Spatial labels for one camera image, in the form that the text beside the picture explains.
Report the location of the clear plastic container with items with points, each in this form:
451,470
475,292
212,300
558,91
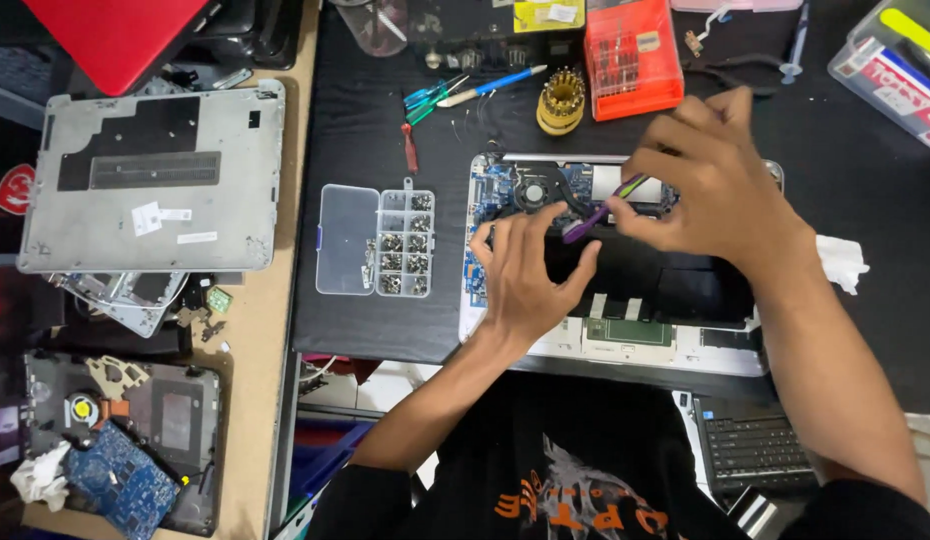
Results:
892,75

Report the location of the blue circuit board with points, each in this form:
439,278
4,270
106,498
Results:
120,480

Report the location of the pink plastic tray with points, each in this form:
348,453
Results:
735,4

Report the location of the clear syringe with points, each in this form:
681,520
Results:
795,45

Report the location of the disassembled dark laptop base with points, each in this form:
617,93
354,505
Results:
172,405

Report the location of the silver laptop frame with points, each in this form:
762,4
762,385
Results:
127,296

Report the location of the purple green brush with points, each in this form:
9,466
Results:
585,225

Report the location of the white crumpled tissue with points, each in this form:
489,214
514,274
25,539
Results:
840,262

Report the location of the black keyboard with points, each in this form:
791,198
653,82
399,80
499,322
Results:
757,446

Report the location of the white crumpled cloth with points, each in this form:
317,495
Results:
41,476

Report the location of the person's black printed shirt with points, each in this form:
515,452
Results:
585,457

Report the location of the red shield sticker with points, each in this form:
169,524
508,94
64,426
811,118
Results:
15,191

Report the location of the person's left hand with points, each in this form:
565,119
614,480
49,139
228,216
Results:
525,285

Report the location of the clear plastic cup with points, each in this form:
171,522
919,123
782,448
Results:
371,26

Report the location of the black pliers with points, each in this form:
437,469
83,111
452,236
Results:
727,75

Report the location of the grey laptop bottom cover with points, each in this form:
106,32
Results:
157,225

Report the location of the opened silver laptop chassis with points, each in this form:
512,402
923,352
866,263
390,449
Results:
637,341

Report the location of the black table mat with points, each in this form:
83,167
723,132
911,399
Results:
847,187

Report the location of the orange screwdriver bit case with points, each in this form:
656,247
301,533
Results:
634,60

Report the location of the metal hinge brackets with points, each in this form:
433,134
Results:
199,322

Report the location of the round yellow bit holder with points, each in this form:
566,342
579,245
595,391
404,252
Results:
561,101

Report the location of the yellow box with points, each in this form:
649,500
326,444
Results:
547,13

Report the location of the blue plastic crate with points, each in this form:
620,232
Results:
322,465

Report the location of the person's right hand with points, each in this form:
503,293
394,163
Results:
712,187

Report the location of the red laptop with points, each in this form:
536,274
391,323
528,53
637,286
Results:
112,37

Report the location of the clear plastic screw organizer box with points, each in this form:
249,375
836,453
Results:
375,240

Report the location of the small green circuit board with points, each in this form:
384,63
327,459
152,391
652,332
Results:
220,300

